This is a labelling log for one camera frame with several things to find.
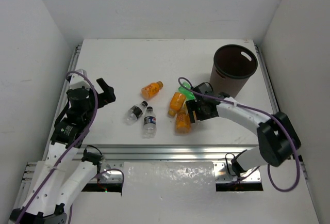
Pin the clear pepsi water bottle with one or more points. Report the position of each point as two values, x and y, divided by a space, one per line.
149 123

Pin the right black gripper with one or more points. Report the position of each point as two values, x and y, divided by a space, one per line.
192 106

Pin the clear bottle black label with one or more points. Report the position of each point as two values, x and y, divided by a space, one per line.
135 112

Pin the aluminium table frame rail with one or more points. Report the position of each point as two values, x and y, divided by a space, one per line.
129 64

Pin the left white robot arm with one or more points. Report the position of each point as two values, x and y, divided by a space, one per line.
52 195

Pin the clear bottle yellow cap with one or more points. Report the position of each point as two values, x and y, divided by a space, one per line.
186 109

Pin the orange bottle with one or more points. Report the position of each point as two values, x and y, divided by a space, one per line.
176 103
182 125
151 90

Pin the orange bottle front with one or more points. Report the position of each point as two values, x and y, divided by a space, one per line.
182 125

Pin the brown plastic bin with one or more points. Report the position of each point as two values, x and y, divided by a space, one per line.
233 65

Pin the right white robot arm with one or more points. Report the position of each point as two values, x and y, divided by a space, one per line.
275 132

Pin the green plastic bottle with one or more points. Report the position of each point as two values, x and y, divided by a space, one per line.
189 95

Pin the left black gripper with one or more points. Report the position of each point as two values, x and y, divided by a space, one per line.
104 96

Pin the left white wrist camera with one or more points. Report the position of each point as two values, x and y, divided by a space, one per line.
76 81

